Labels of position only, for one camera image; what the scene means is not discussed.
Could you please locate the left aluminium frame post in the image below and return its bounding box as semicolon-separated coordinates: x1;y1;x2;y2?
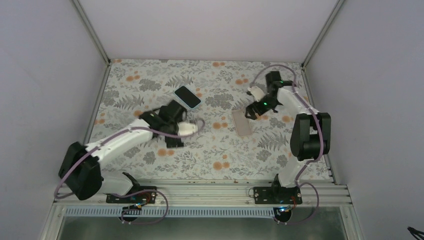
70;0;111;65

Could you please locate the black cable at corner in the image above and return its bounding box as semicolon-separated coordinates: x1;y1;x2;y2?
407;226;424;240

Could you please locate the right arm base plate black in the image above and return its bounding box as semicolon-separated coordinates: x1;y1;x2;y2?
253;186;303;205

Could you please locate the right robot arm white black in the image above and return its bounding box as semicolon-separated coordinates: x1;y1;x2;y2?
245;71;331;204

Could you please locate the slotted cable duct grey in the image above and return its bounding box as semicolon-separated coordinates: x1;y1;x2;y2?
64;206;275;218

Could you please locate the phone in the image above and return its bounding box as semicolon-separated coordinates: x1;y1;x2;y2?
174;86;202;109

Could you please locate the right aluminium frame post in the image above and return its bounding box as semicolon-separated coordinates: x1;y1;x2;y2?
302;0;345;69

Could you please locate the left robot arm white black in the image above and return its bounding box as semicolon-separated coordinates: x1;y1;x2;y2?
54;100;199;203

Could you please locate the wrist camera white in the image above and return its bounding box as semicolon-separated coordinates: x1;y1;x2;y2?
177;121;199;138
247;85;266;102

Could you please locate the aluminium frame post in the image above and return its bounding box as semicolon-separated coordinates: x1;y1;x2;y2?
70;0;111;65
302;0;345;69

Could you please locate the aluminium mounting rail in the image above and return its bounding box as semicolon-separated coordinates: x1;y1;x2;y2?
52;178;353;208

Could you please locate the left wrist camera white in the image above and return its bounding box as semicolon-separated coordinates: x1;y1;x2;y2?
177;121;199;138

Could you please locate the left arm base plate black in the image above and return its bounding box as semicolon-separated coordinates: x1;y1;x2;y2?
105;191;157;205

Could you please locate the beige phone case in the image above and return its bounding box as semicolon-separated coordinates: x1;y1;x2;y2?
231;109;253;137

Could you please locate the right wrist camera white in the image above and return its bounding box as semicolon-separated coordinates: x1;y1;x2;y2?
247;85;266;102

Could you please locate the floral patterned table mat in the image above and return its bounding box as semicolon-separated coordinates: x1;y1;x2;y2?
90;59;307;180

